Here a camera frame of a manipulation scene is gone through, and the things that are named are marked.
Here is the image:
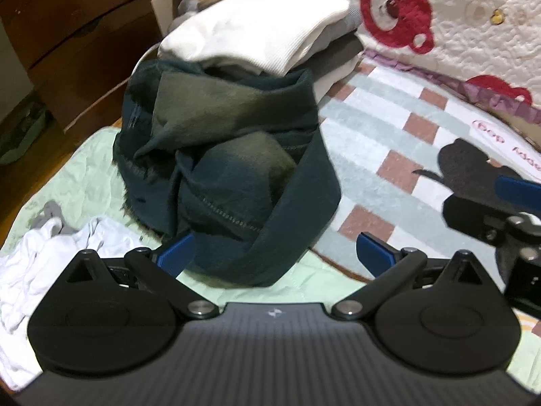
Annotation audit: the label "brown wooden drawer cabinet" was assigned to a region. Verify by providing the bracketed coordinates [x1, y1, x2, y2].
[1, 0, 161, 138]

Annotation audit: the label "dark denim jeans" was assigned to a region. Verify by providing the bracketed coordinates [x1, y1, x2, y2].
[113, 59, 341, 287]

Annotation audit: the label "white quilt with red bears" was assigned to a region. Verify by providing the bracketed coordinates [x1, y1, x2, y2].
[351, 0, 540, 124]

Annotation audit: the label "white crumpled garment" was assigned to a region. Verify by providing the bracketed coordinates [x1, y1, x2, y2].
[0, 216, 143, 391]

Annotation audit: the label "cream folded garment bottom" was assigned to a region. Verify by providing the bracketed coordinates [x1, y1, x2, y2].
[313, 56, 360, 103]

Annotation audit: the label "dark grey folded garment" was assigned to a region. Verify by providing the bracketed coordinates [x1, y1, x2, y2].
[296, 33, 364, 80]

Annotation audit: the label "light green bed sheet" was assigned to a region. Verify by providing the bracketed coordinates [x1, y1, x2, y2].
[0, 126, 541, 394]

